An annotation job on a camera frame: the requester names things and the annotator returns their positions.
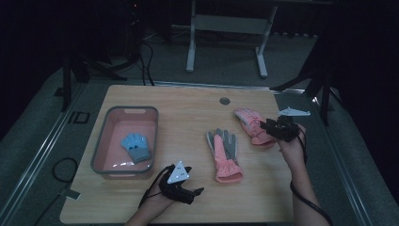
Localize pink basin with gray rim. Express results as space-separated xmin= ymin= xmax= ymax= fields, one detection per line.
xmin=90 ymin=105 xmax=160 ymax=181

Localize black tripod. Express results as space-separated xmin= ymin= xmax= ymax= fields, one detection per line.
xmin=270 ymin=61 xmax=335 ymax=127
xmin=60 ymin=52 xmax=129 ymax=113

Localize black hanging cables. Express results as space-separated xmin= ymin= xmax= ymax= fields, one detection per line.
xmin=136 ymin=40 xmax=156 ymax=87

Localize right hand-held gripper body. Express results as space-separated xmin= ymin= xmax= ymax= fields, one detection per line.
xmin=268 ymin=106 xmax=311 ymax=143

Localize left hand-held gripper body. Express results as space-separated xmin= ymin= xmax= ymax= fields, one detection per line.
xmin=158 ymin=160 xmax=196 ymax=205

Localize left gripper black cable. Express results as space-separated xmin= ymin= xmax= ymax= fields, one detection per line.
xmin=137 ymin=164 xmax=175 ymax=209

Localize gray tape piece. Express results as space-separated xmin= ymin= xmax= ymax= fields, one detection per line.
xmin=58 ymin=187 xmax=82 ymax=201

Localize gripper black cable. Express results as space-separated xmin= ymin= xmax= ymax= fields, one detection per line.
xmin=137 ymin=164 xmax=175 ymax=209
xmin=289 ymin=124 xmax=334 ymax=226

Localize person's right hand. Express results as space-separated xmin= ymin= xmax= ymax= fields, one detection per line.
xmin=277 ymin=122 xmax=308 ymax=174

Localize pink ski glove gray palm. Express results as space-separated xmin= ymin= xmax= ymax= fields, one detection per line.
xmin=205 ymin=127 xmax=245 ymax=185

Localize metal floor rail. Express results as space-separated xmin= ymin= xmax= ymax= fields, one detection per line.
xmin=0 ymin=82 xmax=88 ymax=226
xmin=309 ymin=93 xmax=375 ymax=226

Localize black floor cable loop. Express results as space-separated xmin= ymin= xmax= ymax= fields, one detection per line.
xmin=33 ymin=156 xmax=79 ymax=226

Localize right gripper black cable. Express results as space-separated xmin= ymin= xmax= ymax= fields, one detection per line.
xmin=289 ymin=124 xmax=334 ymax=226

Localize blue gray glove dark dots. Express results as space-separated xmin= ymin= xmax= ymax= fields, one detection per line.
xmin=120 ymin=132 xmax=152 ymax=164

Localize person's left hand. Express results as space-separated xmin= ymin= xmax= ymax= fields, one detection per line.
xmin=141 ymin=184 xmax=177 ymax=218

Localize white desk frame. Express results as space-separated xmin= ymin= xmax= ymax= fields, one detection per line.
xmin=185 ymin=0 xmax=279 ymax=79

